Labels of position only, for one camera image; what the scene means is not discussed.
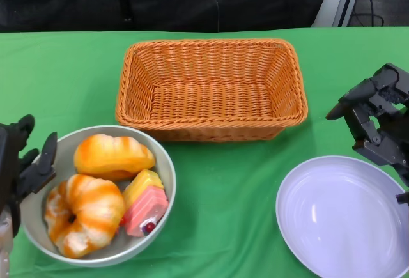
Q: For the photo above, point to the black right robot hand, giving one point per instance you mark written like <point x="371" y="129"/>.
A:
<point x="383" y="143"/>

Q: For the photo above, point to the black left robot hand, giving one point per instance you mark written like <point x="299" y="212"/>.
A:
<point x="12" y="169"/>

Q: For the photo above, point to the grey green bowl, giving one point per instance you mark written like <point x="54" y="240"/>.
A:
<point x="64" y="143"/>

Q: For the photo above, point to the white round plate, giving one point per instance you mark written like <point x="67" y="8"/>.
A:
<point x="335" y="220"/>

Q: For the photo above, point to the yellow pink layered cake slice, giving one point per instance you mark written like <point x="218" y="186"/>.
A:
<point x="147" y="207"/>

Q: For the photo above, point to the orange wicker basket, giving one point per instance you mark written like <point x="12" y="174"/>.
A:
<point x="207" y="99"/>

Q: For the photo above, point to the black backdrop curtain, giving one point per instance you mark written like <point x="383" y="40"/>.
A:
<point x="64" y="0"/>

